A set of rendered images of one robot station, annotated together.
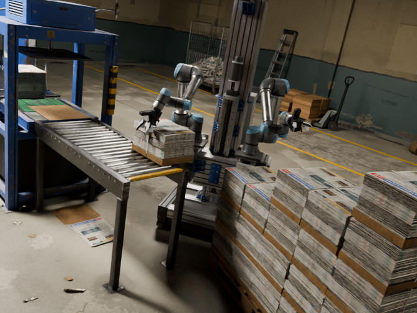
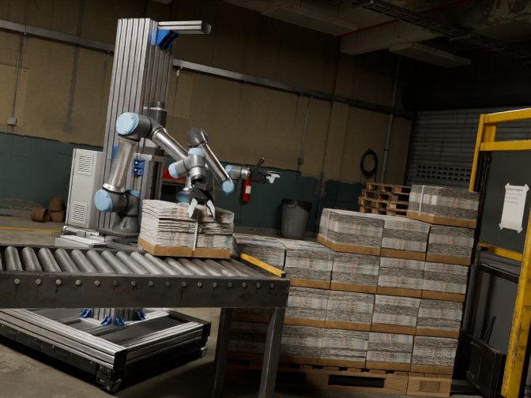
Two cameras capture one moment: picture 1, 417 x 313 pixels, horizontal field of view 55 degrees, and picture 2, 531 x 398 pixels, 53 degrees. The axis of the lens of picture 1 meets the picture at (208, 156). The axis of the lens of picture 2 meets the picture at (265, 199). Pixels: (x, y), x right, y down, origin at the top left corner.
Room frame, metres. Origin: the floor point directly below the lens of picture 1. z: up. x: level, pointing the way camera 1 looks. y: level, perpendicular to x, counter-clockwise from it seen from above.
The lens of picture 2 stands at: (1.61, 2.67, 1.25)
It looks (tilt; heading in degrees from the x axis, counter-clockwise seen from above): 3 degrees down; 289
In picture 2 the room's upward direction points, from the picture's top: 8 degrees clockwise
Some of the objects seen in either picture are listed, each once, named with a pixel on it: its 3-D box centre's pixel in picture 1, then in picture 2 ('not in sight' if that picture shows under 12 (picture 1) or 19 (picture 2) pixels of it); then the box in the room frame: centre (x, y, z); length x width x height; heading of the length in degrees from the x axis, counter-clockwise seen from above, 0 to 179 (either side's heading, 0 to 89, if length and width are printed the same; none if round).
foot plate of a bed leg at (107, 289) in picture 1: (113, 286); not in sight; (2.25, 0.49, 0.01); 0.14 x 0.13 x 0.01; 138
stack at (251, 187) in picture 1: (279, 257); (317, 312); (2.31, -0.58, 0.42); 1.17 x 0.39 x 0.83; 29
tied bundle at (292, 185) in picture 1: (313, 194); (349, 230); (2.20, -0.65, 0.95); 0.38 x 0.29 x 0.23; 120
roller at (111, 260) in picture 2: (105, 146); (117, 266); (2.87, 0.80, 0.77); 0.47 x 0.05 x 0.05; 138
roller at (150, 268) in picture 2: (114, 151); (148, 268); (2.79, 0.70, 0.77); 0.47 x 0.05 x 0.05; 138
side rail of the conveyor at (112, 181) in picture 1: (74, 154); (132, 290); (2.68, 0.96, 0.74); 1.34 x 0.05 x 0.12; 48
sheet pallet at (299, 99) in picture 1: (300, 105); not in sight; (9.09, -1.87, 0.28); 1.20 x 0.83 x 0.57; 48
